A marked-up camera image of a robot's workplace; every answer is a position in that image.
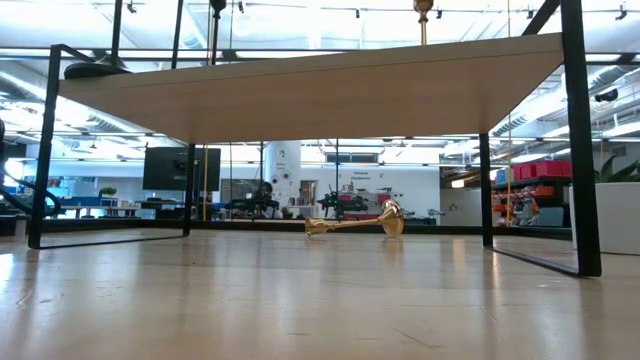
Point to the wooden shelf with black frame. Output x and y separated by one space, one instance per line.
300 95

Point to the rack of coloured bins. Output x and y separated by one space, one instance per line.
545 169

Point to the white round pillar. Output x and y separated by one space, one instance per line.
282 165

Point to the black monitor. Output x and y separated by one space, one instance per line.
165 167

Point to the person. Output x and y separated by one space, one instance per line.
266 190

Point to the black frame pole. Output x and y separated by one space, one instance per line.
177 35

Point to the small potted plant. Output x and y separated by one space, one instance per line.
108 191

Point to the green plant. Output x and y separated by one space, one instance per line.
607 172

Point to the gold candlestick holder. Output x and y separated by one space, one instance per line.
392 222
423 6

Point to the yellow pole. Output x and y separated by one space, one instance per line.
205 185

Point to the white planter box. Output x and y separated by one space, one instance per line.
620 220

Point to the black background robot arm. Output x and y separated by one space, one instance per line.
345 204

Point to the black ceiling camera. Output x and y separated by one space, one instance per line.
606 95

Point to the black candlestick holder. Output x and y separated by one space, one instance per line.
97 71

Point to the shelf with red bins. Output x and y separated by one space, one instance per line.
384 198

